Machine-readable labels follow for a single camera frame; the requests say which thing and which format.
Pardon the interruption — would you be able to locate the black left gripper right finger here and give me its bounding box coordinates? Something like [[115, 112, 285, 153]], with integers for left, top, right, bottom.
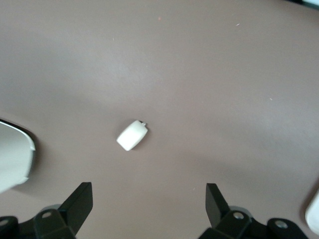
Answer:
[[199, 183, 309, 239]]

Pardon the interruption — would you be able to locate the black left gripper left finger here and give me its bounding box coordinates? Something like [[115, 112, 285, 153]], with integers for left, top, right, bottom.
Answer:
[[0, 182, 94, 239]]

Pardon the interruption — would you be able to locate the white steamed bun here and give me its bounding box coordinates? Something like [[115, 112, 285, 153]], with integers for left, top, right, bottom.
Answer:
[[116, 120, 150, 151]]

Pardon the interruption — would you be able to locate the white round plate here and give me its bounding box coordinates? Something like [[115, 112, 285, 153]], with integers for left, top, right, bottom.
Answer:
[[305, 190, 319, 236]]

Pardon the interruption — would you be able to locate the white rounded housing with dark edge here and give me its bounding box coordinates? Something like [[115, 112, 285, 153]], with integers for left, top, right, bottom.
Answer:
[[0, 119, 37, 194]]

